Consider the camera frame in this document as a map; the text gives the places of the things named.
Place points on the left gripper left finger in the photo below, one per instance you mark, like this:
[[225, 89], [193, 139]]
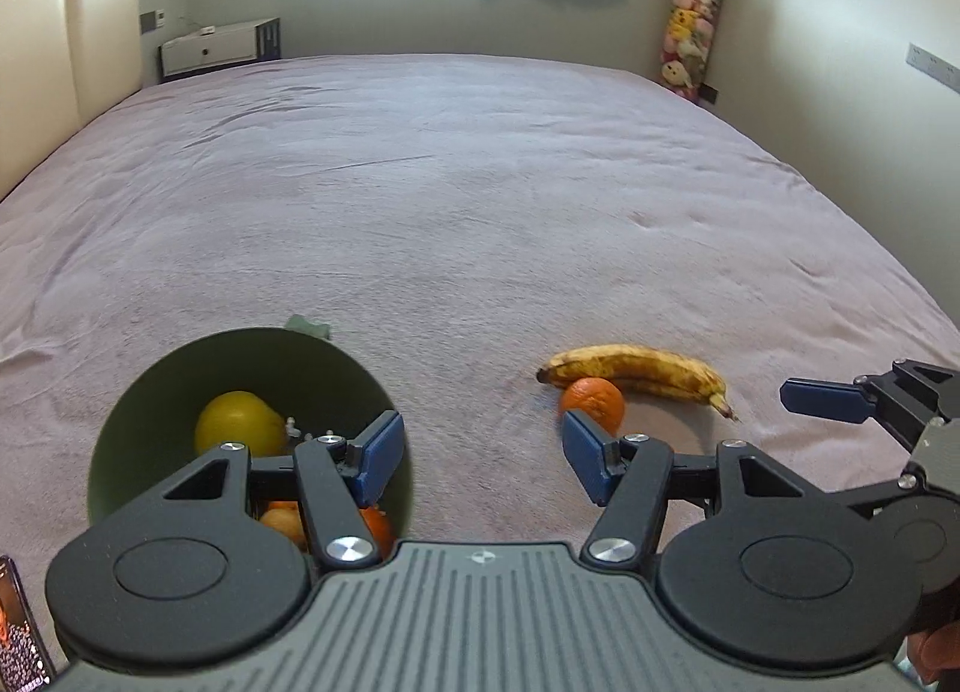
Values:
[[209, 511]]

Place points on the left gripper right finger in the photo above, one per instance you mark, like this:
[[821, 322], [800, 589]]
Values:
[[634, 478]]

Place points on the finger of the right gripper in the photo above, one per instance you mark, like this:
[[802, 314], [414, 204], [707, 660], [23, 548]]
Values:
[[821, 397]]

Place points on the orange mandarin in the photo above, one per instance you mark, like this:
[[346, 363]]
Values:
[[377, 521], [599, 399], [283, 516]]

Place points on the yellow spotted banana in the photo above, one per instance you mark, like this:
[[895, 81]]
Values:
[[641, 370]]

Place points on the yellow lemon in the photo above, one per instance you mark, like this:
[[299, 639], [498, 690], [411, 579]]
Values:
[[242, 418]]

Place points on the green colander bowl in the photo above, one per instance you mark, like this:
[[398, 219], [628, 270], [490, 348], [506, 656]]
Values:
[[267, 388]]

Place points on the pink bed cover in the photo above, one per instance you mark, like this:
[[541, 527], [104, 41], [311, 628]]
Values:
[[454, 221]]

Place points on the black smartphone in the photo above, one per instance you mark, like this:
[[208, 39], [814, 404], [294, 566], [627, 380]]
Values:
[[25, 664]]

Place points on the plush toy hanging organizer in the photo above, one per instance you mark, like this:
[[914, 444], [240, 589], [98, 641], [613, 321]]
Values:
[[686, 45]]

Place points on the white nightstand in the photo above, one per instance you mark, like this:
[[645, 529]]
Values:
[[215, 47]]

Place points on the cream padded headboard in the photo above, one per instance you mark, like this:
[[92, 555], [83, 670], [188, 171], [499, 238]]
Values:
[[64, 63]]

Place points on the wall socket plate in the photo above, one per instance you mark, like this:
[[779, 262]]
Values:
[[934, 67]]

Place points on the wall switch panel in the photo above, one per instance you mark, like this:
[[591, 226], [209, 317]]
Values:
[[151, 21]]

